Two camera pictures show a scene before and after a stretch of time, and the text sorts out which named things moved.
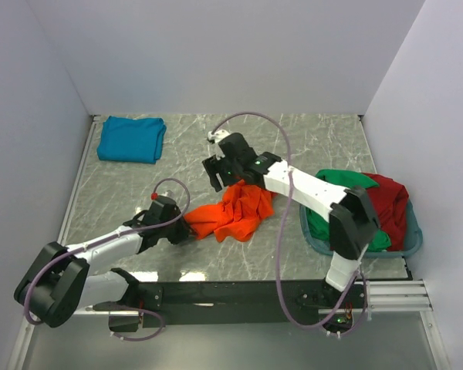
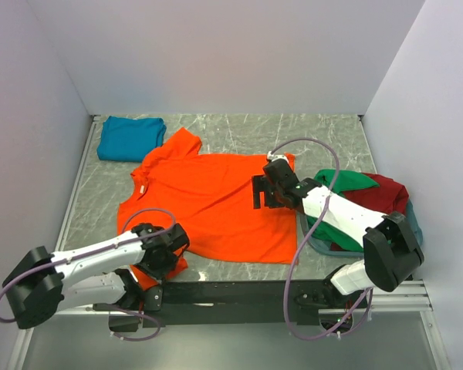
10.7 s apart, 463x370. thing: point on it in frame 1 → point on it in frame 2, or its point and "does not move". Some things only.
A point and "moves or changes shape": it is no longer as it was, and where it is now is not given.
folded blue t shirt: x=130 y=139 does not move
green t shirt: x=319 y=228 does not move
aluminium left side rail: x=66 y=219 does not move
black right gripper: x=214 y=166 → x=261 y=183
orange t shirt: x=242 y=207 moves or changes shape
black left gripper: x=184 y=231 → x=170 y=260
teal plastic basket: x=413 y=243 does not move
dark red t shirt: x=390 y=200 does not move
